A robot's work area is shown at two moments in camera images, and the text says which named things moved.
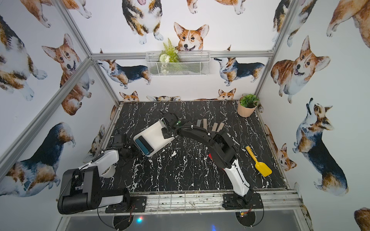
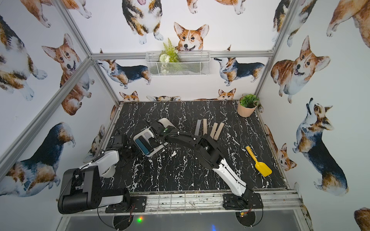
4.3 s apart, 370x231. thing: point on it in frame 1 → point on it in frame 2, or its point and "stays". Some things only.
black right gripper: [165, 135] → [153, 145]
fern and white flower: [169, 55] stays
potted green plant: [247, 104] stays
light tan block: [215, 126] stays
